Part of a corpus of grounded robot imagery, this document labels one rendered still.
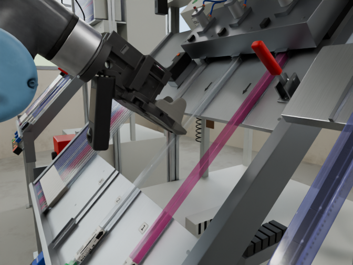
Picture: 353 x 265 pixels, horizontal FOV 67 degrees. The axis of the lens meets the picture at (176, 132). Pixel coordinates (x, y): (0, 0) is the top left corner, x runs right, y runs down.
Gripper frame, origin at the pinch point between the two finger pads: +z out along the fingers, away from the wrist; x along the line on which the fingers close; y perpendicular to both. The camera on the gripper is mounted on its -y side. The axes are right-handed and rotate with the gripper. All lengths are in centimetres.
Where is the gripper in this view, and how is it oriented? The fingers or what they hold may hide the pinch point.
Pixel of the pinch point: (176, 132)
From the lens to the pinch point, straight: 50.4
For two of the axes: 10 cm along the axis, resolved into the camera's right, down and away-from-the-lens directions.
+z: 7.0, 4.7, 5.5
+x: -5.3, -1.7, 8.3
